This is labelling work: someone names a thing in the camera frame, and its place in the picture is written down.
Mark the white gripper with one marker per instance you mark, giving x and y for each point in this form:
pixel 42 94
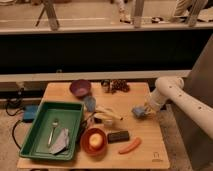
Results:
pixel 151 107

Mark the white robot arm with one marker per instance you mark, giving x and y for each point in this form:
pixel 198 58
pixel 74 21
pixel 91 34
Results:
pixel 171 88

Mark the orange carrot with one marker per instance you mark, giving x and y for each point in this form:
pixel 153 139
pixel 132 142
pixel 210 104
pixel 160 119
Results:
pixel 133 145

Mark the bunch of dark grapes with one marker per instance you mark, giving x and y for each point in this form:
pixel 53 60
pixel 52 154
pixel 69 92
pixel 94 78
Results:
pixel 119 85

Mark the black rectangular block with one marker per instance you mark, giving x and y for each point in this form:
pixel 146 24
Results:
pixel 120 136

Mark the yellow banana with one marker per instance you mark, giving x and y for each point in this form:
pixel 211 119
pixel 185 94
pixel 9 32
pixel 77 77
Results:
pixel 104 113

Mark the grey cabinet side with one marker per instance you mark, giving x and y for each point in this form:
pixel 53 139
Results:
pixel 199 84

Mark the yellow apple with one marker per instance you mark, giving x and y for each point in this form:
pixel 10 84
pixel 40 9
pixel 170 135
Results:
pixel 95 140

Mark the purple bowl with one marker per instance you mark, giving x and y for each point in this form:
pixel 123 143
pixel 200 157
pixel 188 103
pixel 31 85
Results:
pixel 80 88

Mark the grey folded cloth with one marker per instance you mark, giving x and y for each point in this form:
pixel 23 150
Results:
pixel 61 142

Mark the metal fork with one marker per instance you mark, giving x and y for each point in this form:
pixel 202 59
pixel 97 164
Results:
pixel 54 125

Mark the green plastic tray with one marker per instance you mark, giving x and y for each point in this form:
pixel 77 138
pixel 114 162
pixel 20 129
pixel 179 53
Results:
pixel 54 131

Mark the blue power box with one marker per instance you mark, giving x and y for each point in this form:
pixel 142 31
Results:
pixel 29 113

